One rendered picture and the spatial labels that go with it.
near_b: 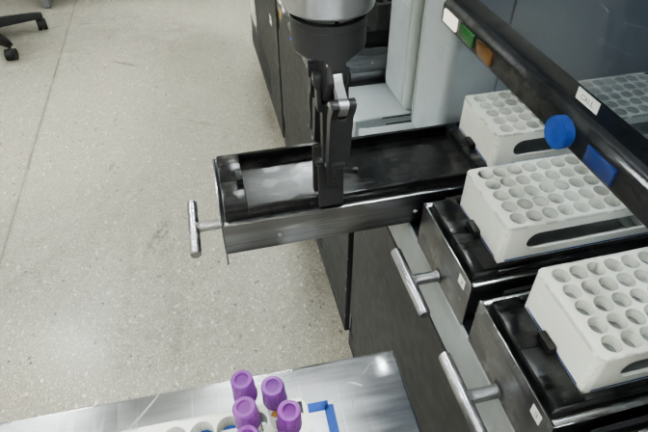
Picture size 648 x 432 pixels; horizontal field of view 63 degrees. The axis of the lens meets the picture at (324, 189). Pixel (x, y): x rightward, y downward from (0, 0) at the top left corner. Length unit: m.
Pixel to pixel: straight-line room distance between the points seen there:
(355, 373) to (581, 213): 0.29
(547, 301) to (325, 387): 0.22
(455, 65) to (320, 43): 0.30
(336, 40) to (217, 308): 1.17
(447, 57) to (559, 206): 0.27
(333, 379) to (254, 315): 1.07
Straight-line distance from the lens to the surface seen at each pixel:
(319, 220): 0.66
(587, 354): 0.51
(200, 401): 0.49
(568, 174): 0.68
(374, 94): 1.01
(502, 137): 0.70
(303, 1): 0.49
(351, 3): 0.49
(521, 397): 0.55
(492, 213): 0.59
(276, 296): 1.58
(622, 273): 0.57
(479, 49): 0.63
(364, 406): 0.48
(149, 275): 1.71
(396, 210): 0.68
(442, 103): 0.80
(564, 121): 0.50
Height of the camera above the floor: 1.25
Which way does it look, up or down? 41 degrees down
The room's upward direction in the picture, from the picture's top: straight up
